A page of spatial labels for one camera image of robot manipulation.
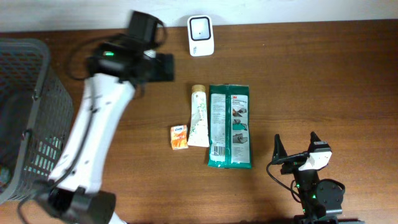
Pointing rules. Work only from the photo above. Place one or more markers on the green glove package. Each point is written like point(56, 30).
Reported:
point(230, 146)

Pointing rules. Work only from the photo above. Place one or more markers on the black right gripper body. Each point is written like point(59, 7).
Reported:
point(292, 166)

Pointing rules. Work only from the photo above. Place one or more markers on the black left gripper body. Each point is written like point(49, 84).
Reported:
point(171, 74)

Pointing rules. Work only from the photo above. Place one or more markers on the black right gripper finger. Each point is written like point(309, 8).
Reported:
point(315, 142)
point(279, 152)

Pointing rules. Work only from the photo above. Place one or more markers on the white barcode scanner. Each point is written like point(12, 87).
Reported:
point(200, 35)

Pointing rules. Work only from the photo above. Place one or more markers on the white tube with cork cap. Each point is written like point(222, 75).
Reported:
point(198, 134)

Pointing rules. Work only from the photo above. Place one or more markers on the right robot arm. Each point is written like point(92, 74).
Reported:
point(320, 199)

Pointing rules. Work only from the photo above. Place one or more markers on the orange tissue pack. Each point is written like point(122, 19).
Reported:
point(178, 137)

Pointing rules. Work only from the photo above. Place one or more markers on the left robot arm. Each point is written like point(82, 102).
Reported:
point(118, 69)

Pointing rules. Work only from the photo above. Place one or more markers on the grey plastic basket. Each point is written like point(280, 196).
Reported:
point(36, 114)

